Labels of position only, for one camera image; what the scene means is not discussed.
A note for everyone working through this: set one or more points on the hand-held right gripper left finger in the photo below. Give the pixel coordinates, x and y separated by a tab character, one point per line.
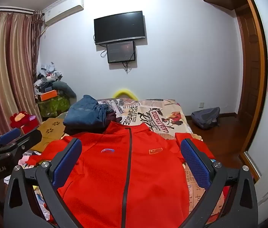
67	163

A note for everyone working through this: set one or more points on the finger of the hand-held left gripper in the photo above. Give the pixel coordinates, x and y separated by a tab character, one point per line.
29	137
9	135

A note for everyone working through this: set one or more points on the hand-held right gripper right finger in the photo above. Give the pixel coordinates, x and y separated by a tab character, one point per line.
195	163

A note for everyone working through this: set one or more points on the red zip jacket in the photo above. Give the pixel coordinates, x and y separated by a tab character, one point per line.
148	182

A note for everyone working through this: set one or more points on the red plush toy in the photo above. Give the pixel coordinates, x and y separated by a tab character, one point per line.
21	121

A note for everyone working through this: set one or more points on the brown folding lap table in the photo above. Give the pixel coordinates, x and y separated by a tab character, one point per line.
51	133

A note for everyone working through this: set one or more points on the orange box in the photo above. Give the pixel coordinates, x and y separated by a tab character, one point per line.
49	95

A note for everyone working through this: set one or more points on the grey backpack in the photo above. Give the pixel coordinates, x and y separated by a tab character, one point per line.
206	117

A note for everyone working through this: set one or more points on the folded blue sweater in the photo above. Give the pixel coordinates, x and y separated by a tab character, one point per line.
84	114

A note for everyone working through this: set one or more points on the dark grey garment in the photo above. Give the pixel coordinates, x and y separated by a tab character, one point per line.
64	86

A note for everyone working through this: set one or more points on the folded maroon garment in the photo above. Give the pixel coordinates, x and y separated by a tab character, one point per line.
111	118

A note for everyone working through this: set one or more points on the heap of boxes and papers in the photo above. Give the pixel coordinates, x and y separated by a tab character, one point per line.
46	76

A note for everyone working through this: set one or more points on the striped curtain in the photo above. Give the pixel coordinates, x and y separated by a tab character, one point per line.
5	64

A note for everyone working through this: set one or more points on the yellow foam tube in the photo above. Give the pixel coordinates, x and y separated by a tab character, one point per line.
124	91

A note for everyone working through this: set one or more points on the white air conditioner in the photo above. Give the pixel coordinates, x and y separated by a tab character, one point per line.
62	11

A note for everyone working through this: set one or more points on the white wall socket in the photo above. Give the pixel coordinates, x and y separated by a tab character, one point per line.
201	104

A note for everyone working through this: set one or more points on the small wall monitor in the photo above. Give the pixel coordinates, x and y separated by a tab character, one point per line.
120	51

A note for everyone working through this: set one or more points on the white curtain rail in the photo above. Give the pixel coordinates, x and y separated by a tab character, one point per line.
10	10

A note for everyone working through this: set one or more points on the wooden door frame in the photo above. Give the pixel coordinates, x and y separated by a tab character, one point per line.
264	52

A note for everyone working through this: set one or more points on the black wall television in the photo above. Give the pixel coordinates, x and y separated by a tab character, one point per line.
119	27

